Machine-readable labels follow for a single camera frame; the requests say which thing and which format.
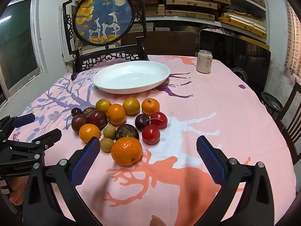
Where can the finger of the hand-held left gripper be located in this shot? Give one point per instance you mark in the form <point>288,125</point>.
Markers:
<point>23,120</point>
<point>47,137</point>

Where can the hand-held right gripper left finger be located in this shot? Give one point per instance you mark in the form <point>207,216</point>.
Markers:
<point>85,161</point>

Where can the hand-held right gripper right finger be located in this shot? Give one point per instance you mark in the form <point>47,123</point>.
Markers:
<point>210,161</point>

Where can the dark red plum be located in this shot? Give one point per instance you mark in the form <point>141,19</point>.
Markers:
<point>98,120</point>
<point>78,123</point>

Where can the small orange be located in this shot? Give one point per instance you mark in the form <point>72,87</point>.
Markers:
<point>116,114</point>
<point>89,133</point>

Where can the yellowish orange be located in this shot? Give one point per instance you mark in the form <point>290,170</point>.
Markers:
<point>103,105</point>
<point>131,106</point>

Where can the bright red plum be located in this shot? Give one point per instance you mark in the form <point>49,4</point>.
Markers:
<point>151,134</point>

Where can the red cherry tomato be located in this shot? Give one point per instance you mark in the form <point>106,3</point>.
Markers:
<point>159,120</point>

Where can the dark purple plum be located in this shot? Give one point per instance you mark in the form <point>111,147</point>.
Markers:
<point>141,122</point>

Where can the tangerine with green stem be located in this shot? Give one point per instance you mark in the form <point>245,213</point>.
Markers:
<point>150,106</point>

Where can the white oval plate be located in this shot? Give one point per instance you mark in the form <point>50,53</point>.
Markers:
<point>131,75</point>

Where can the person's left hand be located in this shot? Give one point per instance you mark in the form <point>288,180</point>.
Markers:
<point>17,188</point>

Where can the person's right hand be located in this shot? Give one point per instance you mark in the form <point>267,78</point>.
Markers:
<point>157,221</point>

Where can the tan longan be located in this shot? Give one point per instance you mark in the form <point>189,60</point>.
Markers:
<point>109,132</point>
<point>107,145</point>

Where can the large orange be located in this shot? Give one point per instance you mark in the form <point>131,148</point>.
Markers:
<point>127,151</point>

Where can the white framed window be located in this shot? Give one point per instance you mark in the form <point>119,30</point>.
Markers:
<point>16,44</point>

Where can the dark wooden chair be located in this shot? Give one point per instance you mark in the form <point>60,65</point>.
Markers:
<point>289,134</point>

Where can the black round object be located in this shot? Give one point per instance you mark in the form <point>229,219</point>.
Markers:
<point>271,101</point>

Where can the beige drink can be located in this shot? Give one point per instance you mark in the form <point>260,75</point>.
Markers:
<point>204,62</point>

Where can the black flat panel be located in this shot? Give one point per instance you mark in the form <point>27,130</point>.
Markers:
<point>235,56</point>

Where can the round deer screen black stand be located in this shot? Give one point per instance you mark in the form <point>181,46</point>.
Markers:
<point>103,16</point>

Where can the shelf with stacked woven boxes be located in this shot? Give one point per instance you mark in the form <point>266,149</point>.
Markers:
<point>188,11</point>

